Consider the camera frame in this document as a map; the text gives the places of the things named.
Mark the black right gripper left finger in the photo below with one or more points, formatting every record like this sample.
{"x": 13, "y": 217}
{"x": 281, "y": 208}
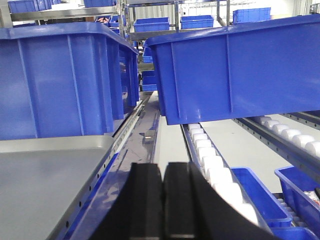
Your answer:
{"x": 137, "y": 213}

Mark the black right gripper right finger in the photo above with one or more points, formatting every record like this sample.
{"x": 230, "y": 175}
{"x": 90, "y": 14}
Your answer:
{"x": 194, "y": 211}

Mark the white roller track near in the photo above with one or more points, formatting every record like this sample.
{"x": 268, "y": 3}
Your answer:
{"x": 215, "y": 170}

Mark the white roller track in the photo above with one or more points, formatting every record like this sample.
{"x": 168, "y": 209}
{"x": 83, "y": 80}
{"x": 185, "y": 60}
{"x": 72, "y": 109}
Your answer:
{"x": 288, "y": 142}
{"x": 215, "y": 170}

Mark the small blue bin lower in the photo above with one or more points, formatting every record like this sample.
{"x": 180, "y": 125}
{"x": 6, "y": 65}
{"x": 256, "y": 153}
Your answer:
{"x": 274, "y": 214}

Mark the grey metal tray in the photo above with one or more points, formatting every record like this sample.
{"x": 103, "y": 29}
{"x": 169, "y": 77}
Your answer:
{"x": 44, "y": 182}

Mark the small blue bin with parts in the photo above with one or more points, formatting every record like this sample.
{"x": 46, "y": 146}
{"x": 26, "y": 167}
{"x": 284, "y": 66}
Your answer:
{"x": 294, "y": 184}

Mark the white roller track far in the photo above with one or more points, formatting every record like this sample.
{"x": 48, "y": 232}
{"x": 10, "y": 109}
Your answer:
{"x": 288, "y": 142}

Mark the large blue bin left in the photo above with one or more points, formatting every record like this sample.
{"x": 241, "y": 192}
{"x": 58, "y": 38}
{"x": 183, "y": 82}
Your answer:
{"x": 63, "y": 80}

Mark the large blue bin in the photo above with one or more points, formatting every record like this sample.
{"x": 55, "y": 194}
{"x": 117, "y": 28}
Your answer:
{"x": 238, "y": 71}
{"x": 63, "y": 80}

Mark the large blue bin right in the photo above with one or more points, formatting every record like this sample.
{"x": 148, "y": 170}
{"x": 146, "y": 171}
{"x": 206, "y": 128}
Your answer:
{"x": 238, "y": 71}

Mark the blue bin background centre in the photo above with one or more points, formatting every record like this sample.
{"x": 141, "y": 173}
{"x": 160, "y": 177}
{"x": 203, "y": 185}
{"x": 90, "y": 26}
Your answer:
{"x": 152, "y": 24}

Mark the blue bin background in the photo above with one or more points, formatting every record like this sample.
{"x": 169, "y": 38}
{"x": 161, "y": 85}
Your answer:
{"x": 152, "y": 24}
{"x": 197, "y": 22}

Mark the blue bin background right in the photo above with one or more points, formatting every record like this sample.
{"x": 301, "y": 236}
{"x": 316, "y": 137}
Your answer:
{"x": 197, "y": 22}

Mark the blue bin far right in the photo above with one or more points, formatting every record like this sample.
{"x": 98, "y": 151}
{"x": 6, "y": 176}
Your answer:
{"x": 251, "y": 15}

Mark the blue bin top left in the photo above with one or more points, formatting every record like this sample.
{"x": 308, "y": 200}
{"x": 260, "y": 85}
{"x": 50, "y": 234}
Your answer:
{"x": 25, "y": 6}

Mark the metal shelf rack frame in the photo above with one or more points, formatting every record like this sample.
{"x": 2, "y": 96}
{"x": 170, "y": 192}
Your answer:
{"x": 125, "y": 8}

